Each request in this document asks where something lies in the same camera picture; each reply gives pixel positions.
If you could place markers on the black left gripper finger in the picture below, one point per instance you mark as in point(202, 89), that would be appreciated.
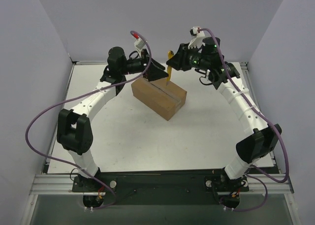
point(157, 64)
point(156, 73)

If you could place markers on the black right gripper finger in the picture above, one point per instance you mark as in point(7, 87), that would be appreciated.
point(174, 64)
point(176, 52)

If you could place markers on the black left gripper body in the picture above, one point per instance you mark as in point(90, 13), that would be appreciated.
point(148, 64)

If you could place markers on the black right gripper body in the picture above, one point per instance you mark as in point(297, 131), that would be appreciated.
point(183, 58)

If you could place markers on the yellow utility knife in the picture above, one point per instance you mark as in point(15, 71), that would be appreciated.
point(169, 68)

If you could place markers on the brown cardboard express box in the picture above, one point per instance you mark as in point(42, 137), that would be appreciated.
point(162, 96)

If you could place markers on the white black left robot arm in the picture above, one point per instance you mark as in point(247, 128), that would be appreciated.
point(74, 131)

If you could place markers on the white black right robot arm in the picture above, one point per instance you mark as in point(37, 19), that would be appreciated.
point(260, 136)

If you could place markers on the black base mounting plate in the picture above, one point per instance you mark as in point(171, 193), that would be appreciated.
point(196, 187)

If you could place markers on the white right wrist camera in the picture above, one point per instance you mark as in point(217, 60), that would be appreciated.
point(197, 36)

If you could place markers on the aluminium front frame rail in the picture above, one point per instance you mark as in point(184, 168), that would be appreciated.
point(61, 184)

